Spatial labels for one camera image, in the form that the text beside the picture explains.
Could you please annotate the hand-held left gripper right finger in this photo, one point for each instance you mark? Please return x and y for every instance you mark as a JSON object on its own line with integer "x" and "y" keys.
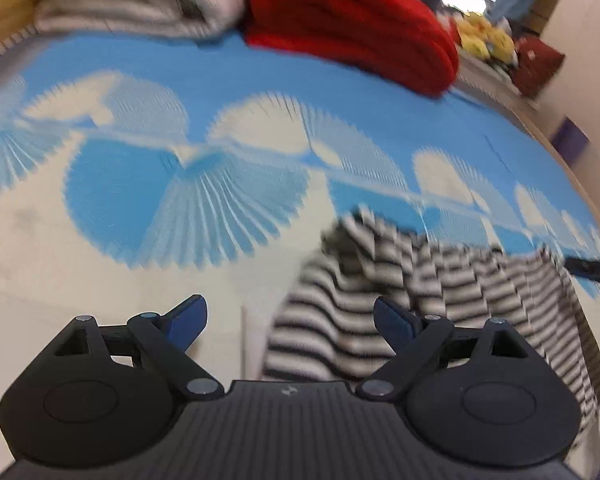
{"x": 392, "y": 322}

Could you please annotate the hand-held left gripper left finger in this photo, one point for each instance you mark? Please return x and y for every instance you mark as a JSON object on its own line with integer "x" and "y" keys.
{"x": 189, "y": 322}

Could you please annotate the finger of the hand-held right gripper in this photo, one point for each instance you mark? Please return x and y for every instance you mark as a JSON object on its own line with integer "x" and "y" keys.
{"x": 597, "y": 270}

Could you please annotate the black white striped small garment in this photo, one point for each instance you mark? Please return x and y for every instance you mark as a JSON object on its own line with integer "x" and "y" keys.
{"x": 330, "y": 320}

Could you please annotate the purple box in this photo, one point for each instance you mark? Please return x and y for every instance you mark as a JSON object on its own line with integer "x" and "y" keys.
{"x": 571, "y": 140}

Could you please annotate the blue white patterned mat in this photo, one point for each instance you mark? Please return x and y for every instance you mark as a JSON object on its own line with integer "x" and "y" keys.
{"x": 130, "y": 185}

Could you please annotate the dark red bag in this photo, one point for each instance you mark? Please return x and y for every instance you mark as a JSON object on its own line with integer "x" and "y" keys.
{"x": 537, "y": 65}

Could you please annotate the yellow plush toys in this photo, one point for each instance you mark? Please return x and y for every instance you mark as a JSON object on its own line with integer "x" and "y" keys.
{"x": 485, "y": 37}

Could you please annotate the red folded blanket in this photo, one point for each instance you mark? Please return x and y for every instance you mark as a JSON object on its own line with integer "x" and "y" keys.
{"x": 350, "y": 20}

